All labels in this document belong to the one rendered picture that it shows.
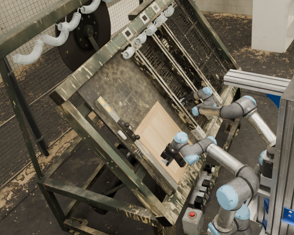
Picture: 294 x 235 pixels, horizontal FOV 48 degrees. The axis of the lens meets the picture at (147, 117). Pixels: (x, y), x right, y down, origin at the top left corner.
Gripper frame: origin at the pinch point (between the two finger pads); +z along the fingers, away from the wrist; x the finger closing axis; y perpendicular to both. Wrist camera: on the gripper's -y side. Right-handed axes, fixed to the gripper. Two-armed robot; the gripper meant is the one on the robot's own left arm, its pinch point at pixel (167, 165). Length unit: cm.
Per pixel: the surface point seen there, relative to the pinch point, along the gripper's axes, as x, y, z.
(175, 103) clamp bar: -71, 31, 25
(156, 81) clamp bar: -68, 54, 14
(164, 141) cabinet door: -37, 17, 33
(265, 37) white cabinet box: -414, 22, 133
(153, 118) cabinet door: -42, 35, 24
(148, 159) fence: -10.6, 15.9, 27.3
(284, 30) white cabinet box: -415, 3, 105
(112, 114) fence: -9, 55, 5
